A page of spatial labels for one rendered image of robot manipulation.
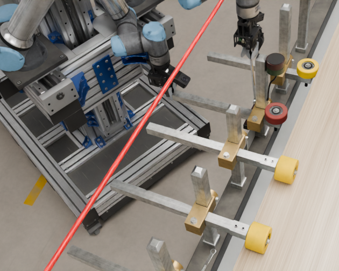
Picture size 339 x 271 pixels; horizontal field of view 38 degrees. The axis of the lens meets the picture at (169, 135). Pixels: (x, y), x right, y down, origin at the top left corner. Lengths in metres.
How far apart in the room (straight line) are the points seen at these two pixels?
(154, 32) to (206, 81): 1.49
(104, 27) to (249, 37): 0.74
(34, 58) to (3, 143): 1.38
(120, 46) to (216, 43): 1.75
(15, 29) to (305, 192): 1.06
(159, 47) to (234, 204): 0.62
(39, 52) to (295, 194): 1.07
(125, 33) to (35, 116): 1.35
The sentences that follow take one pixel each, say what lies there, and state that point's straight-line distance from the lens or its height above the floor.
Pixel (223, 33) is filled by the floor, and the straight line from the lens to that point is 3.48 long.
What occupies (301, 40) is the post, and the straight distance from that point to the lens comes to 2.23.
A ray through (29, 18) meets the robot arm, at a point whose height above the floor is 1.34.
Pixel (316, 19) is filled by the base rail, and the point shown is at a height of 0.70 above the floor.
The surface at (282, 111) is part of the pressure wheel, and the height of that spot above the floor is 0.90.
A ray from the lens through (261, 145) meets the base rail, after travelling 1.91.
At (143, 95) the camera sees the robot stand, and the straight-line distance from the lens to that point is 2.85.
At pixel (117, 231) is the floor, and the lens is 2.61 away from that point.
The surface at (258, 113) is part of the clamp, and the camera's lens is 1.79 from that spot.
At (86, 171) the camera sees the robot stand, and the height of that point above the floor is 0.21.
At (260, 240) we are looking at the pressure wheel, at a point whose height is 0.98.
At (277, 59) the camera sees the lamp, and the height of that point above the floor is 1.11.
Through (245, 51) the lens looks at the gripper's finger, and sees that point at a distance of 1.79.
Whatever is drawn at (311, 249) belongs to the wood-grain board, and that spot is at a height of 0.90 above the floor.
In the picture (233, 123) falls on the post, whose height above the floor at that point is 1.07.
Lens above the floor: 2.23
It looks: 50 degrees down
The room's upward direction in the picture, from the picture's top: 14 degrees counter-clockwise
